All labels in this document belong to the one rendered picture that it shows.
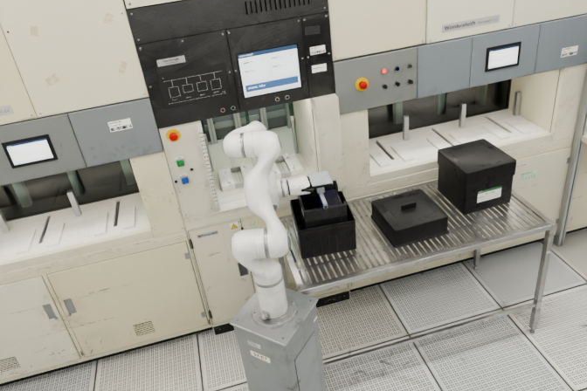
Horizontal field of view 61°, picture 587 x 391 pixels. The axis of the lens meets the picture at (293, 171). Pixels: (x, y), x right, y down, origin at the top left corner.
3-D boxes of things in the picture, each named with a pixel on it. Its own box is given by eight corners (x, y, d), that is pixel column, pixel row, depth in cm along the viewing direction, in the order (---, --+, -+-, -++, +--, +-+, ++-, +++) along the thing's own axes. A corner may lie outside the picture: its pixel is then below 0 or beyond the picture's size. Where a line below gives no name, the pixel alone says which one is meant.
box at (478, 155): (464, 216, 256) (466, 174, 243) (435, 188, 280) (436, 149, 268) (512, 202, 261) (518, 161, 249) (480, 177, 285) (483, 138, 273)
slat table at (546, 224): (314, 400, 259) (299, 291, 222) (287, 318, 310) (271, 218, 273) (535, 332, 280) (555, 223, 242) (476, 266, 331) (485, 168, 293)
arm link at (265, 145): (253, 257, 202) (293, 253, 201) (248, 263, 190) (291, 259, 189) (241, 133, 201) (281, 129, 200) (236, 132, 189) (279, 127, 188)
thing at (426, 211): (394, 249, 240) (394, 227, 233) (369, 216, 265) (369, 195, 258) (449, 233, 245) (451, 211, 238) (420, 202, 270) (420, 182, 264)
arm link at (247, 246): (282, 286, 199) (274, 239, 187) (237, 290, 200) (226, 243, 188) (283, 266, 209) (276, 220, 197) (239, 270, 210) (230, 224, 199)
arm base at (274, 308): (281, 333, 202) (275, 299, 193) (244, 318, 211) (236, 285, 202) (304, 302, 216) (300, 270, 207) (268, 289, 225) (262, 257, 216)
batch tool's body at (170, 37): (215, 341, 301) (125, 12, 204) (202, 248, 382) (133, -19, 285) (353, 304, 315) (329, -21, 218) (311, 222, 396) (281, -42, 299)
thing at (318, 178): (300, 222, 261) (293, 169, 246) (338, 215, 263) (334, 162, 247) (308, 250, 240) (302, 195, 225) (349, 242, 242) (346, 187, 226)
